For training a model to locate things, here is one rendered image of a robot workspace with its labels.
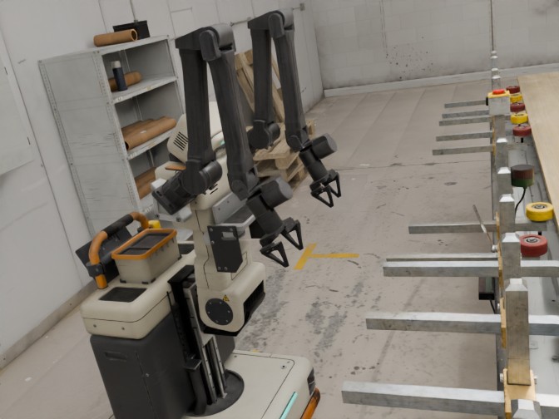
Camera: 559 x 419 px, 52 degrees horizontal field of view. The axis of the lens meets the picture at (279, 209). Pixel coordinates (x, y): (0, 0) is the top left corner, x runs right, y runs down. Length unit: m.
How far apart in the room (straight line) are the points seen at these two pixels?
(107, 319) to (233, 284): 0.43
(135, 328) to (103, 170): 2.04
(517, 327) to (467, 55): 8.48
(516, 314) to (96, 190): 3.26
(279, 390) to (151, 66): 2.91
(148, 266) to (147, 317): 0.18
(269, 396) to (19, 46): 2.57
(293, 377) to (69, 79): 2.34
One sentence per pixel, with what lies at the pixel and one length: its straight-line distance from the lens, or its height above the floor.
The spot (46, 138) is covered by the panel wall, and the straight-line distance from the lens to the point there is 3.91.
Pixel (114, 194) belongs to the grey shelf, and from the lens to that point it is 3.89.
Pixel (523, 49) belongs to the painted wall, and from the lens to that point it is 9.43.
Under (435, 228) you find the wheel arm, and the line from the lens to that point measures 2.03.
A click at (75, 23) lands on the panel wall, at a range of 4.31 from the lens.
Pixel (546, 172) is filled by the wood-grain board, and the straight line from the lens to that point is 2.34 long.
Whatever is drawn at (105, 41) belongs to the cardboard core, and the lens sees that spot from 4.26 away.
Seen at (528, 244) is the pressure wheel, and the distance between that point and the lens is 1.75.
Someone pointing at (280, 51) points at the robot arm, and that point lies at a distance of 1.87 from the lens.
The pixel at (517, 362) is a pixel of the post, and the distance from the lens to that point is 1.09.
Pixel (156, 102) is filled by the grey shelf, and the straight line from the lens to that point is 4.57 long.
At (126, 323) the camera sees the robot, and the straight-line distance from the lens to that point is 1.98.
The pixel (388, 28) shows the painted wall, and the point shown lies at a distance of 9.47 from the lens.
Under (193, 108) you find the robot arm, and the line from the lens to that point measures 1.54.
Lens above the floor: 1.66
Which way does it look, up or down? 20 degrees down
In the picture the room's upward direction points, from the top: 10 degrees counter-clockwise
